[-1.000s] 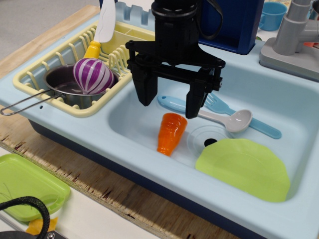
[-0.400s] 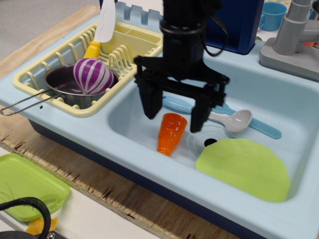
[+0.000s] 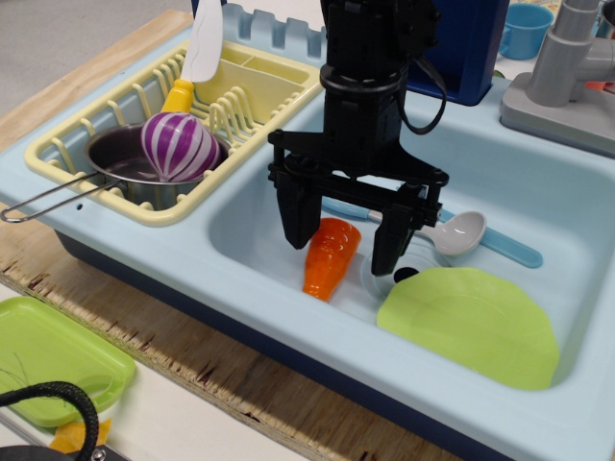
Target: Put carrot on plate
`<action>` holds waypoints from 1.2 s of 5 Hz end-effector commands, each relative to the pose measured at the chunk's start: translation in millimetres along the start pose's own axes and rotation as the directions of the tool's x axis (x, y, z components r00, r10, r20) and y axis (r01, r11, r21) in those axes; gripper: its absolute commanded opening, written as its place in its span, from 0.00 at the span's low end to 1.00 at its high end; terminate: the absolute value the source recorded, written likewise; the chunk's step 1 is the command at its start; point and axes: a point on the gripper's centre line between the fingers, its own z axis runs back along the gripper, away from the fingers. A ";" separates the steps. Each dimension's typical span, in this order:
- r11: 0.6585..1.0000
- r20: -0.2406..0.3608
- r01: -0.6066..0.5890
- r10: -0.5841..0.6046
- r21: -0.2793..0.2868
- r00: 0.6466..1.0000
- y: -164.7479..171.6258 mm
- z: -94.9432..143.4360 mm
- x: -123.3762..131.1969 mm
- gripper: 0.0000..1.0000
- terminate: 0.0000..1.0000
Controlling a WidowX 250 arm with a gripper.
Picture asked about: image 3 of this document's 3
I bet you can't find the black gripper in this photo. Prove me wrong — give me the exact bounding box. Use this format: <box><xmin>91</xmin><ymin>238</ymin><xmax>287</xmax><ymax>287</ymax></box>
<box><xmin>268</xmin><ymin>89</ymin><xmax>448</xmax><ymax>276</ymax></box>

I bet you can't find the orange toy carrot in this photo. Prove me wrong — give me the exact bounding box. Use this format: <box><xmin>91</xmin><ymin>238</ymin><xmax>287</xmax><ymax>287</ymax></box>
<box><xmin>303</xmin><ymin>218</ymin><xmax>362</xmax><ymax>302</ymax></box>

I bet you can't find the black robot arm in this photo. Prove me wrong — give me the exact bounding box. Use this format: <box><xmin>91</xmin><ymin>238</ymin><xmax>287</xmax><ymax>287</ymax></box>
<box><xmin>268</xmin><ymin>1</ymin><xmax>449</xmax><ymax>276</ymax></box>

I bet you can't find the green plastic plate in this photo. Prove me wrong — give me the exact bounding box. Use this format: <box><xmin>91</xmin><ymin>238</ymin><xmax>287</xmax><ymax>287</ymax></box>
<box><xmin>377</xmin><ymin>267</ymin><xmax>560</xmax><ymax>391</ymax></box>

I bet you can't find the blue plastic fork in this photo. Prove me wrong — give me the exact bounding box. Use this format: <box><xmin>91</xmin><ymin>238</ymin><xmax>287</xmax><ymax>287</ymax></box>
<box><xmin>439</xmin><ymin>209</ymin><xmax>543</xmax><ymax>269</ymax></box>

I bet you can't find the purple striped toy onion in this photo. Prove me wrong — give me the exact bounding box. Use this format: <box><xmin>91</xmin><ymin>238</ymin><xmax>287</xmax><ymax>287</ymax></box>
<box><xmin>140</xmin><ymin>112</ymin><xmax>224</xmax><ymax>182</ymax></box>

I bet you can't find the light blue toy sink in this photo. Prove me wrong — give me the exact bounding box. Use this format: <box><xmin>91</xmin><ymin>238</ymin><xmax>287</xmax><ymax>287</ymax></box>
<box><xmin>1</xmin><ymin>29</ymin><xmax>614</xmax><ymax>460</ymax></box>

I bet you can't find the dark blue box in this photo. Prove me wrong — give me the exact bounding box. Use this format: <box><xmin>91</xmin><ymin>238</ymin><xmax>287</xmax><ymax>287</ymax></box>
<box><xmin>190</xmin><ymin>0</ymin><xmax>511</xmax><ymax>107</ymax></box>

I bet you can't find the yellow dish rack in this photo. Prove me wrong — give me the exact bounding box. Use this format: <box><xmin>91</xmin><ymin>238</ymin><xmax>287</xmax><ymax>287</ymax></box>
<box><xmin>24</xmin><ymin>42</ymin><xmax>322</xmax><ymax>227</ymax></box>

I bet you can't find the wooden board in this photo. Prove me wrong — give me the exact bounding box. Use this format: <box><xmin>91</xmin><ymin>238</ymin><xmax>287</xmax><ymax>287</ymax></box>
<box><xmin>1</xmin><ymin>2</ymin><xmax>450</xmax><ymax>460</ymax></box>

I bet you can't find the grey toy faucet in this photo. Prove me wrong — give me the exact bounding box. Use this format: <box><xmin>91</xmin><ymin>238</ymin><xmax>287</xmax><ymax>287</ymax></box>
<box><xmin>500</xmin><ymin>1</ymin><xmax>614</xmax><ymax>158</ymax></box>

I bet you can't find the metal saucepan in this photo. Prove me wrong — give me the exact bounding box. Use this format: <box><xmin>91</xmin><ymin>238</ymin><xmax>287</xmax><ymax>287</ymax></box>
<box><xmin>1</xmin><ymin>125</ymin><xmax>230</xmax><ymax>226</ymax></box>

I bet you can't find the blue plastic cup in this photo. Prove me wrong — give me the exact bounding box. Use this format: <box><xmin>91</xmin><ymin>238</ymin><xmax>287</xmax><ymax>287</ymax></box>
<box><xmin>499</xmin><ymin>3</ymin><xmax>554</xmax><ymax>61</ymax></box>

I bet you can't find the green plastic tray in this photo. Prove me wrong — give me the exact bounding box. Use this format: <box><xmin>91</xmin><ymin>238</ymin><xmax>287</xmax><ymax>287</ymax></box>
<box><xmin>1</xmin><ymin>297</ymin><xmax>135</xmax><ymax>413</ymax></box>

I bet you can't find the yellow object under tray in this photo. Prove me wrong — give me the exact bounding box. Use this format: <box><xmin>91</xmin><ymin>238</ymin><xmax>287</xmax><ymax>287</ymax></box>
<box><xmin>49</xmin><ymin>419</ymin><xmax>112</xmax><ymax>454</ymax></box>

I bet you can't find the grey ladle blue handle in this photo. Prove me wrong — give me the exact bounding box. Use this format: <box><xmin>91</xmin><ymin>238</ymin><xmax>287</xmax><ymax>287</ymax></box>
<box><xmin>322</xmin><ymin>197</ymin><xmax>487</xmax><ymax>256</ymax></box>

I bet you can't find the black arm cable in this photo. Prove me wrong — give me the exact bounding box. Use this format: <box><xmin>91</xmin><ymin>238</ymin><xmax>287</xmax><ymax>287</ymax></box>
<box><xmin>394</xmin><ymin>52</ymin><xmax>448</xmax><ymax>135</ymax></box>

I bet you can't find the white knife yellow handle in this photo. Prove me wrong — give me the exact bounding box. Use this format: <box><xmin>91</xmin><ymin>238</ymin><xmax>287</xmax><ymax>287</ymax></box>
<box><xmin>161</xmin><ymin>0</ymin><xmax>223</xmax><ymax>112</ymax></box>

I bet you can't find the black braided cable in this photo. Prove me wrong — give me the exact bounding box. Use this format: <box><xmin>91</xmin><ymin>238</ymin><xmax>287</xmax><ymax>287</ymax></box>
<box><xmin>0</xmin><ymin>381</ymin><xmax>100</xmax><ymax>461</ymax></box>

